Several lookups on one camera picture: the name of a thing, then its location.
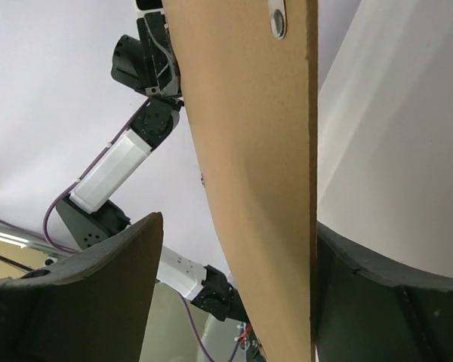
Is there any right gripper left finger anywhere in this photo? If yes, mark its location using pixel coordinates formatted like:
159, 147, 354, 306
0, 213, 163, 361

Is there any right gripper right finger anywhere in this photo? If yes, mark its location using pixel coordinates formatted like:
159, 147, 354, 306
316, 223, 453, 361

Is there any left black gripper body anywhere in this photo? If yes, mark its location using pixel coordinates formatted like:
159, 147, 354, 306
137, 11, 182, 98

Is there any brown cardboard backing board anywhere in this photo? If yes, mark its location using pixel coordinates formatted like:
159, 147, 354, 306
163, 1, 318, 361

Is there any landscape photo print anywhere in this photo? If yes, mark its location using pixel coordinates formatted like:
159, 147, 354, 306
318, 1, 453, 278

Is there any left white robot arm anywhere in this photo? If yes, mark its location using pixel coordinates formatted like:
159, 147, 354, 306
54, 4, 249, 324

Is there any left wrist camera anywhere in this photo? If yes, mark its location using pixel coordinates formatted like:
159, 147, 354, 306
134, 0, 164, 19

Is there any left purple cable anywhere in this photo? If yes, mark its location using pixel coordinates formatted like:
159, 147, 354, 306
0, 97, 250, 362

